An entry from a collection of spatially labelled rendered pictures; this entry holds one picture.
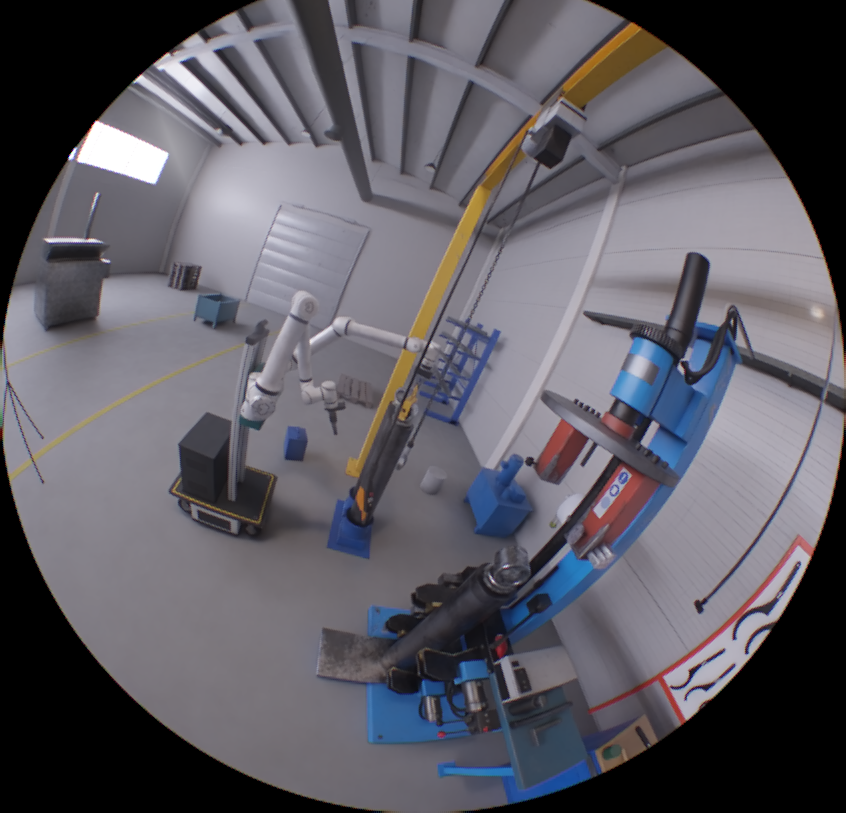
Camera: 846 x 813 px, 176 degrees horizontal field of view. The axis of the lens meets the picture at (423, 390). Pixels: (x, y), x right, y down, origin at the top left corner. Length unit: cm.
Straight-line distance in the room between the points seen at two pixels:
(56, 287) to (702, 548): 983
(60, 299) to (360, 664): 763
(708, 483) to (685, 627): 125
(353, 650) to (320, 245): 1172
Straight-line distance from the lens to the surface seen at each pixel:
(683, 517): 291
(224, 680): 235
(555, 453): 110
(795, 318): 323
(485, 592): 123
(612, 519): 84
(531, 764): 165
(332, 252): 1161
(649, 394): 93
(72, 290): 756
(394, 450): 215
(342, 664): 227
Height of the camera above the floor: 232
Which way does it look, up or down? 15 degrees down
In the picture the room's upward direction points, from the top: 25 degrees clockwise
